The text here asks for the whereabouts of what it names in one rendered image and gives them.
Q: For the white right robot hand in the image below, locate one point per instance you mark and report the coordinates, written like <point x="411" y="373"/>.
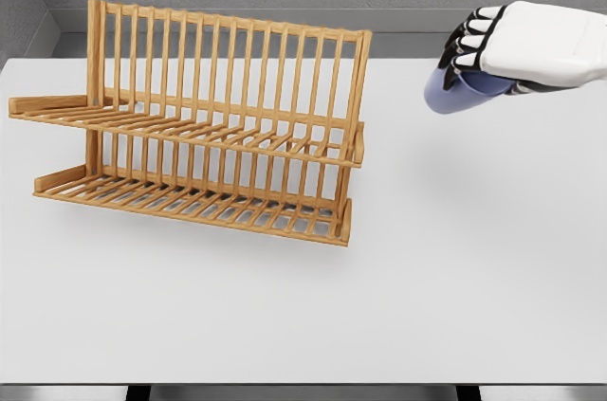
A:
<point x="531" y="41"/>

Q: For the blue cup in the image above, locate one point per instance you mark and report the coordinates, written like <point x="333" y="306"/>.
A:
<point x="443" y="97"/>

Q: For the wooden two-tier dish rack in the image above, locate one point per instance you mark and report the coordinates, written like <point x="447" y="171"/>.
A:
<point x="227" y="135"/>

